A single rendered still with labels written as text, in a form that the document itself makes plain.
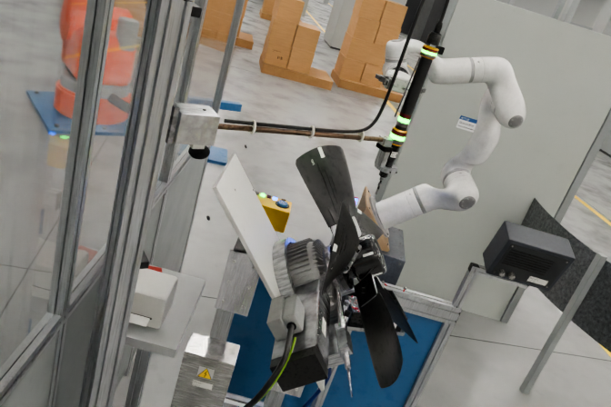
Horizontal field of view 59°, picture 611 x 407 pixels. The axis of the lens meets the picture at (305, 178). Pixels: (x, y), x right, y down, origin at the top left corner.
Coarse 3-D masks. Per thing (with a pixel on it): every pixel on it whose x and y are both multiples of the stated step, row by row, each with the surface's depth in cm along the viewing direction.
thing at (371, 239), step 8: (360, 240) 157; (368, 240) 156; (376, 240) 163; (368, 248) 154; (376, 248) 160; (360, 256) 154; (368, 256) 153; (376, 256) 153; (352, 264) 154; (360, 264) 154; (368, 264) 153; (376, 264) 153; (384, 264) 161; (352, 272) 156; (360, 272) 154; (368, 272) 154; (376, 272) 155; (384, 272) 155; (344, 280) 154; (352, 280) 162; (360, 280) 158; (344, 288) 156; (352, 288) 159
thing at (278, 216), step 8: (264, 200) 204; (272, 200) 206; (264, 208) 200; (272, 208) 200; (280, 208) 202; (288, 208) 204; (272, 216) 201; (280, 216) 201; (288, 216) 201; (272, 224) 203; (280, 224) 202; (280, 232) 204
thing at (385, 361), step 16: (368, 304) 153; (384, 304) 146; (368, 320) 152; (384, 320) 145; (368, 336) 152; (384, 336) 145; (384, 352) 145; (400, 352) 133; (384, 368) 145; (400, 368) 134; (384, 384) 146
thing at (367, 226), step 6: (360, 216) 187; (366, 216) 191; (360, 222) 182; (366, 222) 185; (372, 222) 190; (360, 228) 178; (366, 228) 180; (372, 228) 183; (378, 228) 189; (366, 234) 176; (378, 234) 182
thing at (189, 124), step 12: (180, 108) 116; (192, 108) 118; (204, 108) 121; (180, 120) 114; (192, 120) 116; (204, 120) 117; (216, 120) 119; (168, 132) 116; (180, 132) 116; (192, 132) 117; (204, 132) 118; (216, 132) 120; (204, 144) 120
